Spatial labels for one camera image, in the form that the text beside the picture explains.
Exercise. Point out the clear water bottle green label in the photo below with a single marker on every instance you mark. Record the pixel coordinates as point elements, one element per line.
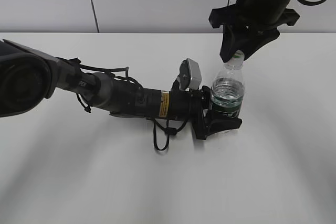
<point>227,92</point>

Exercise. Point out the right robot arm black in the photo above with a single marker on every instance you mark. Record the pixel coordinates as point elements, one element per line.
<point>249,3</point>

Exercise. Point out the white green bottle cap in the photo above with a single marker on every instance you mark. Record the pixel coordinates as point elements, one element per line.
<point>236,62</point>

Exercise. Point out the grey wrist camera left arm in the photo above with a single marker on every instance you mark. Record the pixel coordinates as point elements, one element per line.
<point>189,76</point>

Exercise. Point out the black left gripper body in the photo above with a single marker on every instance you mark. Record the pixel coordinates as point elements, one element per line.
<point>199,102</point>

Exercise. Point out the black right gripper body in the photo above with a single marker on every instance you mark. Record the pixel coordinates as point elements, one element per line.
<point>260,18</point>

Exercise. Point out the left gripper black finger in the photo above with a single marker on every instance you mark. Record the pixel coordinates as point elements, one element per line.
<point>216,122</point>

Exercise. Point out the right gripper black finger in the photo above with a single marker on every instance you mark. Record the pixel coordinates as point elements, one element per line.
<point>234,39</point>
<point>259,40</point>

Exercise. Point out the left robot arm black grey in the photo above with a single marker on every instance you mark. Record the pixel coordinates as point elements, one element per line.
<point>28,76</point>

